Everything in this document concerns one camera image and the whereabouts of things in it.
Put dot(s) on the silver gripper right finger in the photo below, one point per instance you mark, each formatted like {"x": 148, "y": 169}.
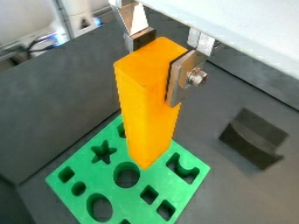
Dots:
{"x": 185, "y": 69}

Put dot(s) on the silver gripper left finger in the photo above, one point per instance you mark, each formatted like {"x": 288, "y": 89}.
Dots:
{"x": 129, "y": 13}

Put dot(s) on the orange rectangular block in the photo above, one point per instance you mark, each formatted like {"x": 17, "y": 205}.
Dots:
{"x": 149, "y": 119}

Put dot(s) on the green shape sorter board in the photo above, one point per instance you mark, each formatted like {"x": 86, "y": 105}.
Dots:
{"x": 106, "y": 190}

